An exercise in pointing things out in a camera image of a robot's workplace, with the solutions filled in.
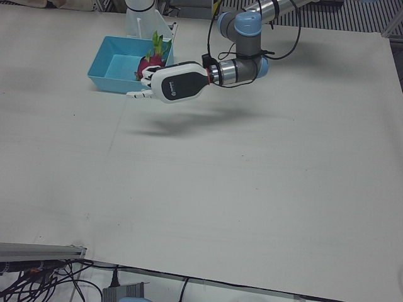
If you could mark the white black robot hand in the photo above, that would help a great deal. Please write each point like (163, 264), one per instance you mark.
(176, 83)

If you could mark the magenta dragon fruit green scales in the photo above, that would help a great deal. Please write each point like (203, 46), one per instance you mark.
(149, 63)

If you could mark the UR5e robot arm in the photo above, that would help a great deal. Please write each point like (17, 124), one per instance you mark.
(245, 47)

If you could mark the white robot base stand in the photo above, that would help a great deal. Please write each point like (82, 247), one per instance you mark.
(141, 19)

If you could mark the light blue plastic tray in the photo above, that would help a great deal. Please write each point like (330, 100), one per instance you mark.
(121, 67)

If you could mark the grey finned power box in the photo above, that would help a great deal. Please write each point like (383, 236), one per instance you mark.
(122, 291)

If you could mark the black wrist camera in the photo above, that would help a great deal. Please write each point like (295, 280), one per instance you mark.
(206, 59)

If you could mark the aluminium rail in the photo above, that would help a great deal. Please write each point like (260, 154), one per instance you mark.
(37, 250)

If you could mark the aluminium frame strut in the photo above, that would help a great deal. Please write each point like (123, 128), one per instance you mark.
(393, 25)

